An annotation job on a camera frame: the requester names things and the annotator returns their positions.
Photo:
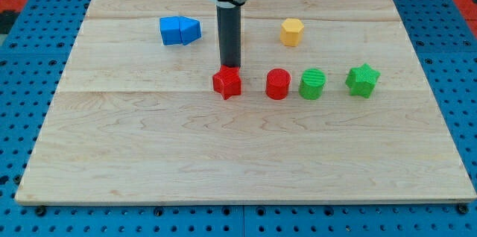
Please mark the blue cube block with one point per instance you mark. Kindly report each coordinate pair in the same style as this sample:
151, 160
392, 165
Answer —
170, 30

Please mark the red star block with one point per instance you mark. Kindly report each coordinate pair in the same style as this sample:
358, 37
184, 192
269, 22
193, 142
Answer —
227, 81

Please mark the red cylinder block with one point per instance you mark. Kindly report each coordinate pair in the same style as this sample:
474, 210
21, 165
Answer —
277, 84

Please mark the green cylinder block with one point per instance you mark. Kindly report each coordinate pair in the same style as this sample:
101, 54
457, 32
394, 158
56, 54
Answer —
312, 83

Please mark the black cylindrical pointer rod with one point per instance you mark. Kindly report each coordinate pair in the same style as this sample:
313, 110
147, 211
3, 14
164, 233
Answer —
229, 35

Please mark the yellow hexagon block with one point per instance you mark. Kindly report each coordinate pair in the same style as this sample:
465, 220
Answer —
291, 32

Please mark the light wooden board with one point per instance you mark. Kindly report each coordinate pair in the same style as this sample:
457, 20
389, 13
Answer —
134, 122

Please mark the green star block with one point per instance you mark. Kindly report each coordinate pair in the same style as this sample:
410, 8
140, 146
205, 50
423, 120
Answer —
362, 80

